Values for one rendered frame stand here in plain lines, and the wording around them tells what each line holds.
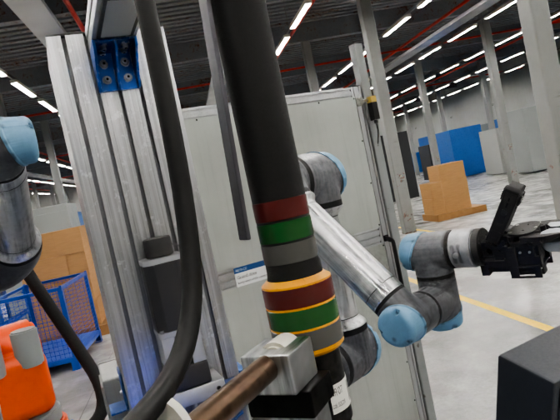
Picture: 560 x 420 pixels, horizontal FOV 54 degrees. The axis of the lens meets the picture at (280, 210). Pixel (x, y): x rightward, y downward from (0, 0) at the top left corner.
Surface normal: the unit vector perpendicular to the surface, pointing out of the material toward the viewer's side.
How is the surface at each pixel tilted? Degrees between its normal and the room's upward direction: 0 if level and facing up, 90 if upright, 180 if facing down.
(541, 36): 90
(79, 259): 90
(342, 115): 90
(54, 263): 90
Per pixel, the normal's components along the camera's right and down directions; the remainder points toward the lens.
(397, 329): -0.65, 0.18
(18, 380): 0.60, -0.08
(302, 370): 0.87, -0.16
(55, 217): 0.17, 0.02
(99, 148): 0.37, -0.03
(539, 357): -0.08, -0.96
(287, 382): -0.44, 0.14
